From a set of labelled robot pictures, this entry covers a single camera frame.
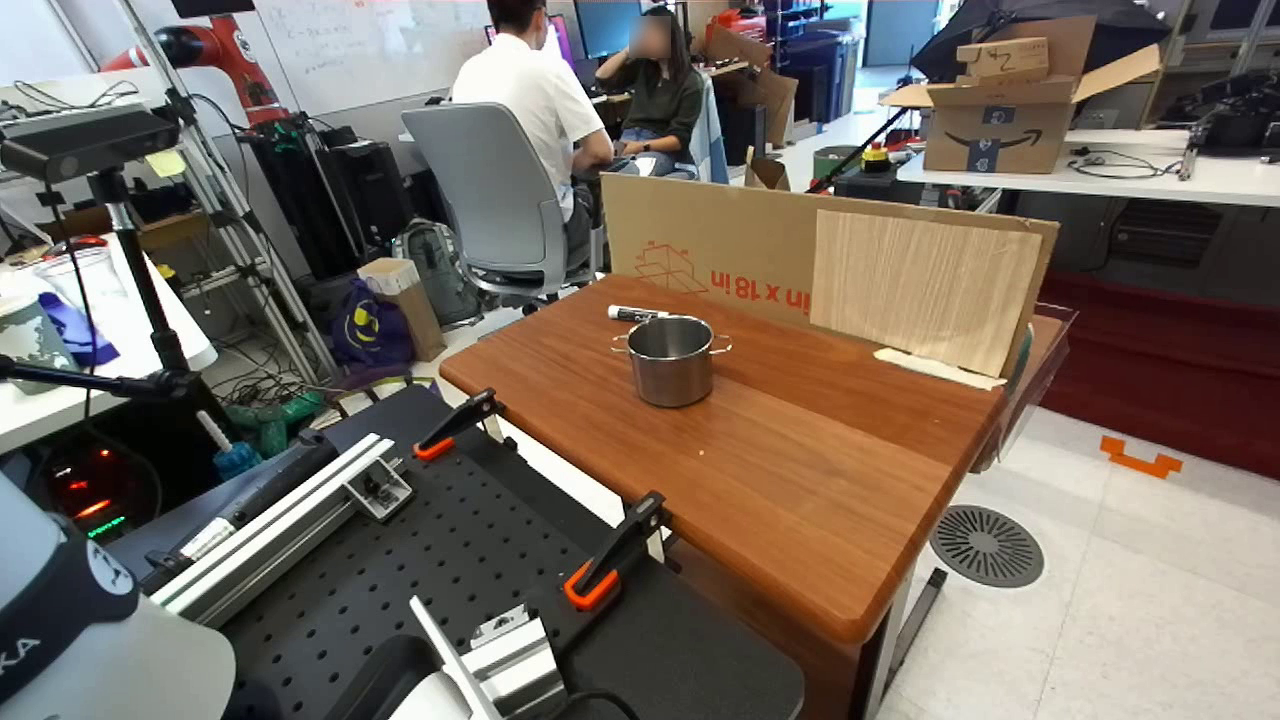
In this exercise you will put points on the black orange bar clamp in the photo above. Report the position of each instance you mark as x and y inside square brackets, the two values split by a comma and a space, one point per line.
[606, 556]
[453, 427]

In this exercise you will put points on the small steel pot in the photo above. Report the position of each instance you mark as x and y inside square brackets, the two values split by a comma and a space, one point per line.
[670, 373]

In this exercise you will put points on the aluminium extrusion rail with plate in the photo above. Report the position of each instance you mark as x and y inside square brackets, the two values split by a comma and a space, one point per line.
[287, 521]

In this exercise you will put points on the round metal floor drain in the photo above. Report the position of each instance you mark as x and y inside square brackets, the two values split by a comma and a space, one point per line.
[984, 544]

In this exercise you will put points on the black camera tripod stand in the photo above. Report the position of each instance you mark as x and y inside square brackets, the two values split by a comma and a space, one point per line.
[133, 241]

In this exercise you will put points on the black desktop tower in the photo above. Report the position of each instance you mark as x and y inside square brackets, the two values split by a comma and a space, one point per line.
[334, 187]

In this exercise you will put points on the black and white marker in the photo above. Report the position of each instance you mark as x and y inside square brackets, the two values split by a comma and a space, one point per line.
[645, 313]

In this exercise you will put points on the open cardboard shipping box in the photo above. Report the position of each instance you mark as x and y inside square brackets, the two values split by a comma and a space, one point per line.
[1001, 122]

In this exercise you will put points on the tan paper box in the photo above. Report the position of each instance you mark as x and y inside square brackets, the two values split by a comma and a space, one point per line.
[405, 302]

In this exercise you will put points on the pale corrugated board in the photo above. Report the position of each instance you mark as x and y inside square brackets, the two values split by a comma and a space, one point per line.
[920, 286]

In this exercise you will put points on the green tool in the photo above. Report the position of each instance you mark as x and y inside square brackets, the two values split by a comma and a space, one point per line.
[274, 427]

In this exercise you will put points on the blue bag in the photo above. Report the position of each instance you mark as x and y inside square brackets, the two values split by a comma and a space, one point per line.
[360, 324]

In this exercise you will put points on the orange floor marker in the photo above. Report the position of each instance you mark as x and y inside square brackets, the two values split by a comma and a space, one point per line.
[1140, 462]

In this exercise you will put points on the white office table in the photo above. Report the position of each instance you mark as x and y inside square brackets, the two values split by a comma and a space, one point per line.
[1134, 182]

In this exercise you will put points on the person in white shirt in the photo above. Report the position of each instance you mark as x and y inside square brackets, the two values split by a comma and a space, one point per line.
[542, 93]

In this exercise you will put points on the black perforated breadboard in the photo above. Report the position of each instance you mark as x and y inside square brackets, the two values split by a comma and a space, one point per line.
[466, 563]

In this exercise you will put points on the woman in dark top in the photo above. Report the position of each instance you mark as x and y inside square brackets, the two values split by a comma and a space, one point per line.
[662, 93]

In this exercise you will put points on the grey office chair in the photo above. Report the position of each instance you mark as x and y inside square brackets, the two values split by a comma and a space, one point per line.
[495, 202]

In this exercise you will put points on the white navy rounded device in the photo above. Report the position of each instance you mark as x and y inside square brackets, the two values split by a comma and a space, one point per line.
[83, 626]

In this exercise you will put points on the brown cardboard panel red print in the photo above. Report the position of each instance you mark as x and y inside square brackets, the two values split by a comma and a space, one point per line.
[713, 241]

